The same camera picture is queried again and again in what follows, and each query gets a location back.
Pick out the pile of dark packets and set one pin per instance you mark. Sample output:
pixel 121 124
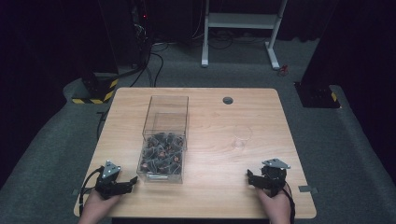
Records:
pixel 162 154

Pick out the small red object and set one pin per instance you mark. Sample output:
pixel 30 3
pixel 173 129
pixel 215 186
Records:
pixel 282 71

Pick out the person's left hand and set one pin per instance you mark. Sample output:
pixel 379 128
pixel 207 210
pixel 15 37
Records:
pixel 98 207

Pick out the grey table grommet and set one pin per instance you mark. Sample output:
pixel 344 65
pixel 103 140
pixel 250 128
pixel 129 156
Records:
pixel 228 100

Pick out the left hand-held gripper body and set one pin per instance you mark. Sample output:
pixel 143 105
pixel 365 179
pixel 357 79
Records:
pixel 107 180

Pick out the white metal stand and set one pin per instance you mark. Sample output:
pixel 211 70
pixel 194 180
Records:
pixel 239 21

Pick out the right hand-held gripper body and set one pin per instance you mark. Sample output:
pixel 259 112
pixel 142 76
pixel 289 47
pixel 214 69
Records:
pixel 274 175

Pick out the black stand base yellow stripes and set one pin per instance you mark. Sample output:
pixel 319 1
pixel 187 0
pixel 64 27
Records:
pixel 99 90

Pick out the grey tape piece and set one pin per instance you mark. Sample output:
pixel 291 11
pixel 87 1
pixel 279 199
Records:
pixel 308 189
pixel 76 192

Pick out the clear plastic box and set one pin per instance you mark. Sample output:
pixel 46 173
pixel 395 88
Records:
pixel 165 124

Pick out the person's right hand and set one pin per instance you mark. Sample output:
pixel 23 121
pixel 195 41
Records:
pixel 275 208

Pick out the clear glass cup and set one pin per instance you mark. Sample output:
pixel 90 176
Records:
pixel 242 135

